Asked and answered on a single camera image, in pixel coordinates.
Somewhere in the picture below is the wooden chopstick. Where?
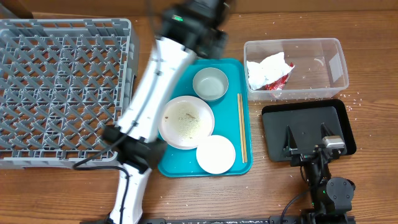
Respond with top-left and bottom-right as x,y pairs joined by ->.
237,93 -> 247,163
238,93 -> 248,163

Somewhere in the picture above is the wooden chopstick right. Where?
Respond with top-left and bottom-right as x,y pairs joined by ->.
238,93 -> 248,163

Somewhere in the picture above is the teal plastic tray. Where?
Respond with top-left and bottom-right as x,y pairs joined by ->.
158,58 -> 253,178

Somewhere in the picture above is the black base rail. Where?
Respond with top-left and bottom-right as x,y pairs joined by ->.
79,216 -> 356,224

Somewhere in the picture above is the red snack wrapper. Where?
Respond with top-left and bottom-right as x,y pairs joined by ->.
265,73 -> 290,90

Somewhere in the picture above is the large white dirty plate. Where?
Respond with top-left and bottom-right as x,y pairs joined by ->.
159,96 -> 215,150

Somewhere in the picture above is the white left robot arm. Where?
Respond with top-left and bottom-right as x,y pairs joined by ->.
103,0 -> 229,223

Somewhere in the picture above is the grey bowl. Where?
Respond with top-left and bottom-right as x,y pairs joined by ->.
193,67 -> 229,101

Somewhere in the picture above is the white napkin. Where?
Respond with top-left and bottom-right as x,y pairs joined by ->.
246,52 -> 294,90

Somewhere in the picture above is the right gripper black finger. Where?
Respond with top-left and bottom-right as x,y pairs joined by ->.
284,126 -> 297,150
320,123 -> 335,139

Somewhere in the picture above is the clear plastic bin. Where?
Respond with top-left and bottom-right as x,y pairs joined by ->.
243,38 -> 349,101

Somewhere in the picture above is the grey dishwasher rack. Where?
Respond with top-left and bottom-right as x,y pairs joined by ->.
1,18 -> 139,169

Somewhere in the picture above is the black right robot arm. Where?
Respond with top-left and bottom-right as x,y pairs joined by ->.
279,123 -> 356,224

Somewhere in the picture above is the black tray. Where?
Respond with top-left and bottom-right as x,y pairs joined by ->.
262,99 -> 357,162

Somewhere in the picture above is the wooden chopstick left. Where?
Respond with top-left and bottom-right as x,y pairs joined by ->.
237,93 -> 247,163

